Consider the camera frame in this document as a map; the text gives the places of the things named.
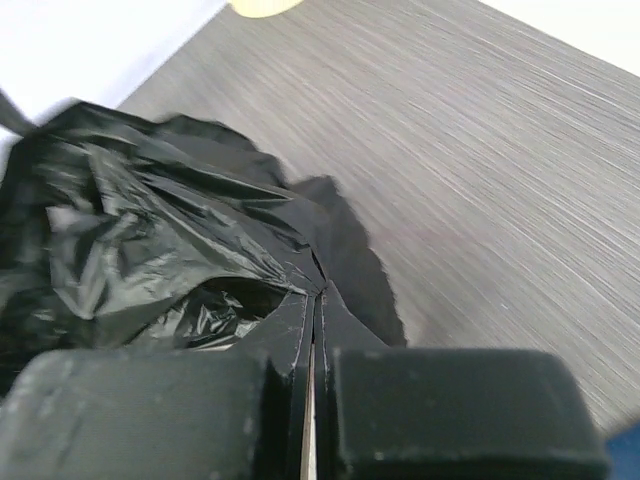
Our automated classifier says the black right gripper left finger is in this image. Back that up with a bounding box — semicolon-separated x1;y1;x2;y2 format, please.
1;294;315;479

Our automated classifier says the black trash bag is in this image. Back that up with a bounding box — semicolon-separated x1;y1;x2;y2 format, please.
1;99;406;390

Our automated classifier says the dark blue tray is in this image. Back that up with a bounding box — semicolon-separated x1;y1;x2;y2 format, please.
606;423;640;480

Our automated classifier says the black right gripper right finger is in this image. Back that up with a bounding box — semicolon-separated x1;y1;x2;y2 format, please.
313;285;610;479

